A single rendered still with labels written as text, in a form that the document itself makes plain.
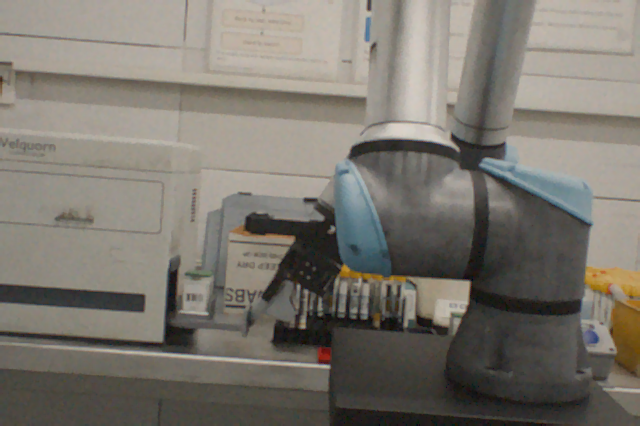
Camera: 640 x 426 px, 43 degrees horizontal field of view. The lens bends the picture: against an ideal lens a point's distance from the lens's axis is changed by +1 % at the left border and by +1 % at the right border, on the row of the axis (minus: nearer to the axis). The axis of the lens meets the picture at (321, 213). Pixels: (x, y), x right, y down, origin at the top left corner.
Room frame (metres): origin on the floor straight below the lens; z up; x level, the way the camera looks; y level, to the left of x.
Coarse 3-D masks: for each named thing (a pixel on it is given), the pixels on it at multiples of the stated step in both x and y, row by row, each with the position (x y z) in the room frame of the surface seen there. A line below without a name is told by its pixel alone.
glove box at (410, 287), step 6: (408, 282) 1.57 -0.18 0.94; (414, 282) 1.58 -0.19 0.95; (408, 288) 1.49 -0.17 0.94; (414, 288) 1.49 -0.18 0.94; (408, 294) 1.47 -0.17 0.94; (414, 294) 1.47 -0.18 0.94; (414, 300) 1.47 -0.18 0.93; (414, 306) 1.47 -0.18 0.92; (408, 312) 1.47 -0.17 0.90; (414, 312) 1.47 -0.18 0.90; (408, 318) 1.47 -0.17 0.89; (408, 324) 1.47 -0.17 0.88
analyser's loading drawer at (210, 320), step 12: (180, 300) 1.19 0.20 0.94; (168, 312) 1.24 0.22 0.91; (180, 312) 1.19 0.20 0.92; (192, 312) 1.19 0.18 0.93; (204, 312) 1.19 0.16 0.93; (168, 324) 1.19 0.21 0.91; (180, 324) 1.19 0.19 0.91; (192, 324) 1.19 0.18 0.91; (204, 324) 1.19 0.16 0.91; (216, 324) 1.19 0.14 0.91; (228, 324) 1.19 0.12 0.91; (240, 324) 1.19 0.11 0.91
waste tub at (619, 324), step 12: (636, 300) 1.34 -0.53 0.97; (624, 312) 1.29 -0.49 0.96; (636, 312) 1.24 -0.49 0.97; (624, 324) 1.29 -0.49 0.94; (636, 324) 1.24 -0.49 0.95; (612, 336) 1.34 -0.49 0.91; (624, 336) 1.28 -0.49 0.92; (636, 336) 1.23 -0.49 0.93; (624, 348) 1.28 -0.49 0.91; (636, 348) 1.23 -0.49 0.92; (624, 360) 1.27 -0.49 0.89; (636, 360) 1.22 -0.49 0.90; (636, 372) 1.22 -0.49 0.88
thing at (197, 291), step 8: (184, 280) 1.20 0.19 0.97; (192, 280) 1.20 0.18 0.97; (200, 280) 1.20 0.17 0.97; (208, 280) 1.20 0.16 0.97; (184, 288) 1.20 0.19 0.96; (192, 288) 1.20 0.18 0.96; (200, 288) 1.20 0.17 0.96; (208, 288) 1.20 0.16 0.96; (184, 296) 1.20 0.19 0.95; (192, 296) 1.20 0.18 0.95; (200, 296) 1.20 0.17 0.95; (208, 296) 1.20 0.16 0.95; (184, 304) 1.20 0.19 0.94; (192, 304) 1.20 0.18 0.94; (200, 304) 1.20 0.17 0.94; (208, 304) 1.20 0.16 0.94
